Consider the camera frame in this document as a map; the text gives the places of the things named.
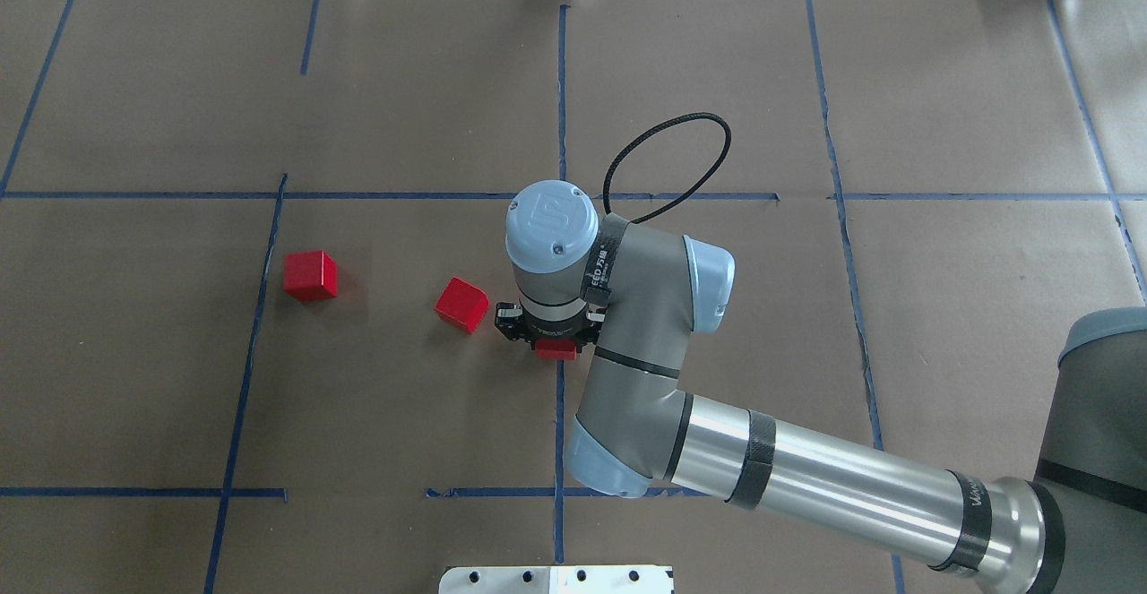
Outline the red cube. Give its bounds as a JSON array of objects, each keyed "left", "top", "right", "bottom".
[
  {"left": 434, "top": 278, "right": 490, "bottom": 334},
  {"left": 533, "top": 339, "right": 579, "bottom": 361},
  {"left": 282, "top": 250, "right": 340, "bottom": 303}
]

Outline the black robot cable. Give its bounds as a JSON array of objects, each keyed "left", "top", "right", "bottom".
[{"left": 602, "top": 112, "right": 733, "bottom": 224}]

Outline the white camera stand base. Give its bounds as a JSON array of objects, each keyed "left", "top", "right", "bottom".
[{"left": 438, "top": 564, "right": 677, "bottom": 593}]

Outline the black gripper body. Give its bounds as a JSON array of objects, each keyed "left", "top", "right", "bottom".
[{"left": 496, "top": 303, "right": 603, "bottom": 349}]

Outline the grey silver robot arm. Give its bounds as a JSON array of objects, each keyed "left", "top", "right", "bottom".
[{"left": 498, "top": 180, "right": 1144, "bottom": 593}]

